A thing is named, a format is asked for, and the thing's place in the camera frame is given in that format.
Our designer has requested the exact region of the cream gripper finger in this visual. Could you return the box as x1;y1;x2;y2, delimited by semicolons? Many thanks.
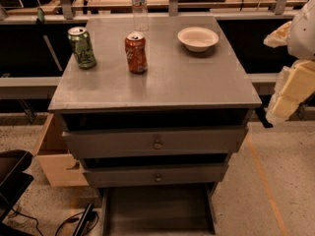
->
264;21;291;48
266;60;315;124

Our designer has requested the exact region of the red coke can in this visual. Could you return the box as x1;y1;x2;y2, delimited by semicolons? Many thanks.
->
125;31;148;74

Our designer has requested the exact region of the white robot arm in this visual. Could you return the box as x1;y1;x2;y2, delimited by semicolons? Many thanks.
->
264;0;315;125

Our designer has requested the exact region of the grey top drawer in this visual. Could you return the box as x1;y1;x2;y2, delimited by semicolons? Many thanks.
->
63;126;248;159

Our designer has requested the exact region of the grey drawer cabinet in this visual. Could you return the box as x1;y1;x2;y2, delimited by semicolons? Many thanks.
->
47;15;263;190

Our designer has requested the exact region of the open grey bottom drawer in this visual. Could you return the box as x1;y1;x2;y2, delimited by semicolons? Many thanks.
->
100;184;216;236

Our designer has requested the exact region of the grey middle drawer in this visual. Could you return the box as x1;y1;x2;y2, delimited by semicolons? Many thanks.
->
83;164;228;188

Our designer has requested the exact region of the green soda can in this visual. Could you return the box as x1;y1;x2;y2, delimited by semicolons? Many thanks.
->
68;27;96;69

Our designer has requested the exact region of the white bowl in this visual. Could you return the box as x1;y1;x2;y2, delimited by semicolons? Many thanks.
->
177;27;220;53

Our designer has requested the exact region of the clear plastic water bottle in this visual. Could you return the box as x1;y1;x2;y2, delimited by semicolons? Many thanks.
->
131;0;148;31

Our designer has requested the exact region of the black flat device on floor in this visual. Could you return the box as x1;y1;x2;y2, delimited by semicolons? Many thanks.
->
72;204;95;236

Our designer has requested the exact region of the light wooden box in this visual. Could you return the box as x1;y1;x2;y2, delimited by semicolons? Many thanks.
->
32;114;88;187

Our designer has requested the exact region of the black chair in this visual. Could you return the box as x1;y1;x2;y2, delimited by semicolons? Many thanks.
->
0;149;33;236

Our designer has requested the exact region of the black floor cable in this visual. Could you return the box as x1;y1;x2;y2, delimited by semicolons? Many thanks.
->
6;206;100;236

